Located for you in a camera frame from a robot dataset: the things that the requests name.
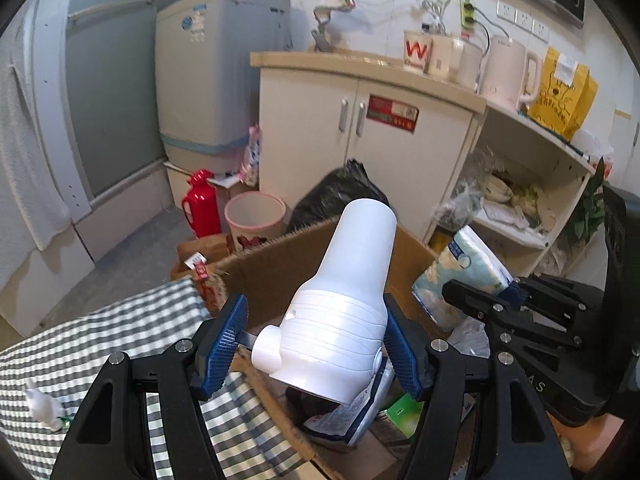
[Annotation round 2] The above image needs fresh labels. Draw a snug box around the red thermos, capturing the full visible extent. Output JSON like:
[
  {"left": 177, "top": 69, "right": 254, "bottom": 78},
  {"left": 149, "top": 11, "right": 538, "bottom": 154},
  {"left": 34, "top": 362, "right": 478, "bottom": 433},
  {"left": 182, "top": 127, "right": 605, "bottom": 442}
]
[{"left": 181, "top": 169, "right": 223, "bottom": 240}]

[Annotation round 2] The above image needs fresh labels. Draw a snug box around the navy white plastic packet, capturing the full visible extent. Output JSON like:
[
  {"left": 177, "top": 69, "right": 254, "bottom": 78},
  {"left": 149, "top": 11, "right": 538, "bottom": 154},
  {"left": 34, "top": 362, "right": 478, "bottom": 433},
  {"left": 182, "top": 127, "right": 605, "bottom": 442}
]
[{"left": 300, "top": 355, "right": 396, "bottom": 448}]

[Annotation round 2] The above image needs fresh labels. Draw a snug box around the large cardboard box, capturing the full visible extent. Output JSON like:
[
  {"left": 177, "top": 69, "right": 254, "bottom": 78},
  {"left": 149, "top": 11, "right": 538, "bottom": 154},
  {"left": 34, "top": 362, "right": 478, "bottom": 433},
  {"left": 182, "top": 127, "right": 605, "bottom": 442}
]
[{"left": 195, "top": 215, "right": 576, "bottom": 480}]

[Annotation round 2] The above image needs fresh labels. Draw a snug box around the white kitchen cabinet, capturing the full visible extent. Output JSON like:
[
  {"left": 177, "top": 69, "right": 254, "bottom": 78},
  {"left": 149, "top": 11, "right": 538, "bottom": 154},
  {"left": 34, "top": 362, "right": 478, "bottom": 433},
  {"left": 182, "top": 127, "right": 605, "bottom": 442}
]
[{"left": 250, "top": 50, "right": 488, "bottom": 246}]

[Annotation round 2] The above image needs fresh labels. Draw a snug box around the yellow paper bag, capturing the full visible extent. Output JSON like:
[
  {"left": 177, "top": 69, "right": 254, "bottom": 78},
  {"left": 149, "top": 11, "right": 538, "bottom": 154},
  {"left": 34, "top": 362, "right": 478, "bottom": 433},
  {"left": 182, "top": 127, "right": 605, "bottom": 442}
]
[{"left": 527, "top": 47, "right": 598, "bottom": 143}]

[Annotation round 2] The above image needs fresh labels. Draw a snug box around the green potted plant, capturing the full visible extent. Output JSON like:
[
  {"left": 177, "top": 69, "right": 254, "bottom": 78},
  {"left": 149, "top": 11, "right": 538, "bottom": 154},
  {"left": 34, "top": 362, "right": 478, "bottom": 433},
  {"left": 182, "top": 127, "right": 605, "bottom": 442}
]
[{"left": 570, "top": 157, "right": 618, "bottom": 246}]

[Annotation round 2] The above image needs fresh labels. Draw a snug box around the open beige shelf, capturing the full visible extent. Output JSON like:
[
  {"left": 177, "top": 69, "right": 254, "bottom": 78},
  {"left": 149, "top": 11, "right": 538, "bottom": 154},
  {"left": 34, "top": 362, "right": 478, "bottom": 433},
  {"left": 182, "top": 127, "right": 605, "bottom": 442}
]
[{"left": 425, "top": 102, "right": 608, "bottom": 271}]

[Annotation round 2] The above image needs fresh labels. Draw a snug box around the crumpled clear bag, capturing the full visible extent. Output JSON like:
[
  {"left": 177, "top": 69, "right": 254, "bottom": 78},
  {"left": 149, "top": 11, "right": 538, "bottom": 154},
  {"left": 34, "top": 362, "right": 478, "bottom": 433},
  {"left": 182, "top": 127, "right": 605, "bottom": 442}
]
[{"left": 435, "top": 180, "right": 488, "bottom": 231}]

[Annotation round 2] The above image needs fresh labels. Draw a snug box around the grey washing machine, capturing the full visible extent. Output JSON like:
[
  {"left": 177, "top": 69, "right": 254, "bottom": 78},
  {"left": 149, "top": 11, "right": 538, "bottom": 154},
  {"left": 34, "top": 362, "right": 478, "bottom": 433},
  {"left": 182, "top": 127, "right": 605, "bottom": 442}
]
[{"left": 155, "top": 0, "right": 293, "bottom": 173}]

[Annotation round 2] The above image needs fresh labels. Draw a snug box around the white plush toy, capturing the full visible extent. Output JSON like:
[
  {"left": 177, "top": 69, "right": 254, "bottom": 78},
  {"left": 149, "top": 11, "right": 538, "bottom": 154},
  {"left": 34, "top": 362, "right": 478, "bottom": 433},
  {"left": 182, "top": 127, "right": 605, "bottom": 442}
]
[{"left": 25, "top": 377, "right": 71, "bottom": 433}]

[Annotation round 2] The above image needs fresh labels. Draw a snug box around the white cup red print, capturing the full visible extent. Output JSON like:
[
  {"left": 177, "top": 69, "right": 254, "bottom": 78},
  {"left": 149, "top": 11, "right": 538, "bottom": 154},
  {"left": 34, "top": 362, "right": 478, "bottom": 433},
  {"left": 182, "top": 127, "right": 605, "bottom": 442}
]
[{"left": 402, "top": 29, "right": 432, "bottom": 73}]

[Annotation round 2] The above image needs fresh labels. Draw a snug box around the grey glass sliding door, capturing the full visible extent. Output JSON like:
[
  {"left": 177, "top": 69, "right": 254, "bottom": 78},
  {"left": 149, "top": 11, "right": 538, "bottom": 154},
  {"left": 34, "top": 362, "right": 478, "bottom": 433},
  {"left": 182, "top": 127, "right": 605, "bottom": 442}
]
[{"left": 32, "top": 0, "right": 171, "bottom": 211}]

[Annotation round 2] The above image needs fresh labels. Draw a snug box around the white blue tissue pack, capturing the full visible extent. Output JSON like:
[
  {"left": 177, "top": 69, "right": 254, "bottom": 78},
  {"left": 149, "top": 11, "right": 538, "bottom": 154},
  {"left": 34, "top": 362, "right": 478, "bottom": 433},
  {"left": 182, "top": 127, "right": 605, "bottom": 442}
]
[{"left": 411, "top": 225, "right": 516, "bottom": 331}]

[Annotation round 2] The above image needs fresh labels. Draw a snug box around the small brown cardboard box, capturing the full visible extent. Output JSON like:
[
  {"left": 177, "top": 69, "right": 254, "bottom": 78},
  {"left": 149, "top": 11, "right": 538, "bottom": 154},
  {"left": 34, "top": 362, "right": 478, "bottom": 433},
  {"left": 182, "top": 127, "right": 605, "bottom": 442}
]
[{"left": 170, "top": 232, "right": 236, "bottom": 281}]

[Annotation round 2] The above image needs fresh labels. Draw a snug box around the metal faucet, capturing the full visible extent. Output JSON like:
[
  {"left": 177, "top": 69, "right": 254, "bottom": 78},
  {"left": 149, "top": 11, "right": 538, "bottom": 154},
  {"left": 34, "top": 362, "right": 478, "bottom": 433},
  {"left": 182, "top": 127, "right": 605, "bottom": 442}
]
[{"left": 310, "top": 0, "right": 356, "bottom": 53}]

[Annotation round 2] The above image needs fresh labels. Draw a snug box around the pink printed plastic bag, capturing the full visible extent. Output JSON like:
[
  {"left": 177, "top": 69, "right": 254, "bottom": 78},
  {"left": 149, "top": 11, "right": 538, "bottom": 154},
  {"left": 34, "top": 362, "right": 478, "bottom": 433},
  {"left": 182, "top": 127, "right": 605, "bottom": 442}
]
[{"left": 237, "top": 125, "right": 263, "bottom": 188}]

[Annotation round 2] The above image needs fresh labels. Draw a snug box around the black trash bag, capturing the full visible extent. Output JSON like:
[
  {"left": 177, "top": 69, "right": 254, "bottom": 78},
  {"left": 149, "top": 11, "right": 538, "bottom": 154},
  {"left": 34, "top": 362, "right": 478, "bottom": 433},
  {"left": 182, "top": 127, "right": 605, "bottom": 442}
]
[{"left": 287, "top": 159, "right": 391, "bottom": 236}]

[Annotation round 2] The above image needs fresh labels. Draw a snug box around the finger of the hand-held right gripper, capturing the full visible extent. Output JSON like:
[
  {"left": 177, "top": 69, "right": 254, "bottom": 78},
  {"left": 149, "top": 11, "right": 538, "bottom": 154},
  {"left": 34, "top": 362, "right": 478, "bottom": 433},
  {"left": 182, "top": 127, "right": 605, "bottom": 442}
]
[
  {"left": 507, "top": 274, "right": 608, "bottom": 333},
  {"left": 442, "top": 280, "right": 531, "bottom": 333}
]

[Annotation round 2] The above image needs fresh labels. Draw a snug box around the white plastic bottle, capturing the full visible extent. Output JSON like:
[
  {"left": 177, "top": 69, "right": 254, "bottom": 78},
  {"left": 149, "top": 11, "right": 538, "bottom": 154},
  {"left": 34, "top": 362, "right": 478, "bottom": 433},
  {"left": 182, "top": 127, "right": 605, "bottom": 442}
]
[{"left": 251, "top": 199, "right": 397, "bottom": 405}]

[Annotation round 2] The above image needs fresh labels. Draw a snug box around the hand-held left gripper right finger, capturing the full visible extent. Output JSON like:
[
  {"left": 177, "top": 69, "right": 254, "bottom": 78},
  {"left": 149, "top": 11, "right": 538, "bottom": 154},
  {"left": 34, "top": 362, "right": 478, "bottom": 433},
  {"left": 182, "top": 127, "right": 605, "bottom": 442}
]
[{"left": 382, "top": 296, "right": 573, "bottom": 480}]

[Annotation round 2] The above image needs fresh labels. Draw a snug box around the white electric kettle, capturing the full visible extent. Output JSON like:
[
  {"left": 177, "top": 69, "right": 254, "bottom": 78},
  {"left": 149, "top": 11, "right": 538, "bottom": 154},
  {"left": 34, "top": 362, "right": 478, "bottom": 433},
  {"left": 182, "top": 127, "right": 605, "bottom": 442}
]
[{"left": 480, "top": 35, "right": 543, "bottom": 113}]

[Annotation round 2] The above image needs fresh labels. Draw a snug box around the white towel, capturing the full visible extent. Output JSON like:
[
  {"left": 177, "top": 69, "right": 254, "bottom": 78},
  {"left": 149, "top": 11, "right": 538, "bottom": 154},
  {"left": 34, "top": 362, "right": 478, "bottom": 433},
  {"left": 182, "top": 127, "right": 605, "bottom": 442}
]
[{"left": 0, "top": 0, "right": 73, "bottom": 251}]

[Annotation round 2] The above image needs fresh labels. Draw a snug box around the green medicine box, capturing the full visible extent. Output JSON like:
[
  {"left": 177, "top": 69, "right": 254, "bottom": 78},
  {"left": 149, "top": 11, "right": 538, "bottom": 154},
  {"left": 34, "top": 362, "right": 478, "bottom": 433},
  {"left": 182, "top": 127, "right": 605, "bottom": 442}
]
[{"left": 382, "top": 392, "right": 426, "bottom": 443}]

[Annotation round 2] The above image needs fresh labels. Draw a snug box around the pink waste bin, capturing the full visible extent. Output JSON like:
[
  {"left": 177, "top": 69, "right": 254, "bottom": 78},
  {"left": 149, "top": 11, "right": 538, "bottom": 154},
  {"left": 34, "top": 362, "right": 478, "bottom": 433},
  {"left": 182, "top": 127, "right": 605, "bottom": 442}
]
[{"left": 224, "top": 191, "right": 287, "bottom": 253}]

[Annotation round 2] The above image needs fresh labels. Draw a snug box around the checkered tablecloth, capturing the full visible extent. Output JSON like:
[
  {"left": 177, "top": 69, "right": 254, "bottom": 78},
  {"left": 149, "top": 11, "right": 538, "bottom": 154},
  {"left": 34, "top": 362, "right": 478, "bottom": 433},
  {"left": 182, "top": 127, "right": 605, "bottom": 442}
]
[{"left": 0, "top": 277, "right": 316, "bottom": 480}]

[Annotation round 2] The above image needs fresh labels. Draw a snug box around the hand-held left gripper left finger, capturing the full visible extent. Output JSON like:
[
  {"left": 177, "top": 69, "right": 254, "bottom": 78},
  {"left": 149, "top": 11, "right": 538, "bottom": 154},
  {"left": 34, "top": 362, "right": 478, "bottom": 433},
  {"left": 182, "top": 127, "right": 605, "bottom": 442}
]
[{"left": 50, "top": 292, "right": 251, "bottom": 480}]

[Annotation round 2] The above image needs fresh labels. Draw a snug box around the small red packet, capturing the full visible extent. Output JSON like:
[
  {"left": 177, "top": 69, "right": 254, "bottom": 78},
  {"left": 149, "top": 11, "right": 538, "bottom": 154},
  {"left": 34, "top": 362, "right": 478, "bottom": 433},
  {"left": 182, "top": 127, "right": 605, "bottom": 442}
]
[{"left": 185, "top": 252, "right": 211, "bottom": 281}]

